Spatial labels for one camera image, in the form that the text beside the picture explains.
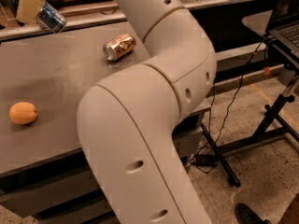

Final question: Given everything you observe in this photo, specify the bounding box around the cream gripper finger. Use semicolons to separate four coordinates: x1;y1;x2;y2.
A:
16;0;45;24

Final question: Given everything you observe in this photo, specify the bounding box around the blue silver redbull can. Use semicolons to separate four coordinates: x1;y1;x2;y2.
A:
36;2;66;34

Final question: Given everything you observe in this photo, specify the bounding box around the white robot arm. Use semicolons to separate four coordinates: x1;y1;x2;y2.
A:
77;0;217;224

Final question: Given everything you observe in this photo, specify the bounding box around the gold soda can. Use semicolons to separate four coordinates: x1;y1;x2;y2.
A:
103;34;136;62

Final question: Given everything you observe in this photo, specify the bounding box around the orange fruit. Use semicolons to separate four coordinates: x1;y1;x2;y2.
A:
9;102;37;125

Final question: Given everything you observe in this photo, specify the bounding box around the grey drawer cabinet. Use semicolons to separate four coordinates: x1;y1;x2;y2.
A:
0;19;212;224

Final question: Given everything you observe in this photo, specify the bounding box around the top grey drawer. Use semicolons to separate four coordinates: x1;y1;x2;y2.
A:
0;126;204;217

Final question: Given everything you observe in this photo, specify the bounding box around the grey drawer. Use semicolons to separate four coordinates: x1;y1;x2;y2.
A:
38;200;112;224
0;126;204;217

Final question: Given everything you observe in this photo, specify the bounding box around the middle grey drawer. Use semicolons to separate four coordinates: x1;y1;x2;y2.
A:
38;200;112;224

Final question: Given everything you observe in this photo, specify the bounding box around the black power adapter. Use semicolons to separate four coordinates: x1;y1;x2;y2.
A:
195;154;218;166

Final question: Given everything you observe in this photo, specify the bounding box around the black laptop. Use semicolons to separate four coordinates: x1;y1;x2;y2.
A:
266;0;299;58

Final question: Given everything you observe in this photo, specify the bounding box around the black shoe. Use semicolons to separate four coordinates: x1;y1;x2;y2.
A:
235;203;271;224

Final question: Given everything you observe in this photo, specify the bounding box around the black power cable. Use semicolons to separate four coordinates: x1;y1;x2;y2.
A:
190;35;277;175

